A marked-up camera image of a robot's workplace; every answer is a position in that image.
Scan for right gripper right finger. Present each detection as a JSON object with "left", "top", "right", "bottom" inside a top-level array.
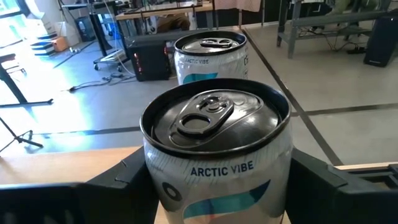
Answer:
[{"left": 285, "top": 147, "right": 398, "bottom": 224}]

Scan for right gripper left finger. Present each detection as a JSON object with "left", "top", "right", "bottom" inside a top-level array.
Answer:
[{"left": 0, "top": 146, "right": 160, "bottom": 224}]

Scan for white Celsius slim can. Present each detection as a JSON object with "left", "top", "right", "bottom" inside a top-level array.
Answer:
[
  {"left": 139, "top": 77, "right": 293, "bottom": 224},
  {"left": 173, "top": 30, "right": 249, "bottom": 85}
]

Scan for black tripod stand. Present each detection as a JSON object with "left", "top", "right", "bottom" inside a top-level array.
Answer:
[{"left": 0, "top": 116, "right": 44, "bottom": 154}]

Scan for black desk leg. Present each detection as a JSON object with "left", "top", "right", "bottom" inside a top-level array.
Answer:
[{"left": 0, "top": 53, "right": 54, "bottom": 109}]

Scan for black power strip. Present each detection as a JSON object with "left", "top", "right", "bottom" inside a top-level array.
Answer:
[{"left": 346, "top": 46, "right": 367, "bottom": 55}]

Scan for black computer tower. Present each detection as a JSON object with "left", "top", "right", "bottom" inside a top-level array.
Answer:
[{"left": 126, "top": 39, "right": 174, "bottom": 83}]

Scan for orange box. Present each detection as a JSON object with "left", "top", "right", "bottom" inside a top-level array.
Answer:
[{"left": 51, "top": 36, "right": 69, "bottom": 53}]

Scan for stacked white trays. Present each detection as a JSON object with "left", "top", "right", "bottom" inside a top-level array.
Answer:
[{"left": 29, "top": 30, "right": 58, "bottom": 57}]

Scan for black speaker box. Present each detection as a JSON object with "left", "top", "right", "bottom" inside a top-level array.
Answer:
[{"left": 363, "top": 15, "right": 398, "bottom": 68}]

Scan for black rolling stand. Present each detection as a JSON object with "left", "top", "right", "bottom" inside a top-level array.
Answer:
[{"left": 60, "top": 1, "right": 131, "bottom": 72}]

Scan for dark storage crate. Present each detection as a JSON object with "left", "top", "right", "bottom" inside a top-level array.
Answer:
[{"left": 74, "top": 16, "right": 97, "bottom": 43}]

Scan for grey metal workbench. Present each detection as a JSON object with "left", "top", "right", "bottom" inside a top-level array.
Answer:
[{"left": 275, "top": 0, "right": 398, "bottom": 60}]

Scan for person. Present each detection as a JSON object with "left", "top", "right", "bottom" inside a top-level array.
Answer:
[{"left": 155, "top": 12, "right": 191, "bottom": 34}]

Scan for wooden desk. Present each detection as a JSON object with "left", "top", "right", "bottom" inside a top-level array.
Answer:
[{"left": 114, "top": 0, "right": 215, "bottom": 22}]

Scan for wooden shelf black metal frame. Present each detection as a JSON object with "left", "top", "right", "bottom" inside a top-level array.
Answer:
[{"left": 0, "top": 145, "right": 293, "bottom": 224}]

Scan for black aluminium rig frame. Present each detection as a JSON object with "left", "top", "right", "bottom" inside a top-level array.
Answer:
[{"left": 337, "top": 164, "right": 398, "bottom": 190}]

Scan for black floor cable bundle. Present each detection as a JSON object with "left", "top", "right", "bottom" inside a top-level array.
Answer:
[{"left": 63, "top": 72, "right": 137, "bottom": 93}]

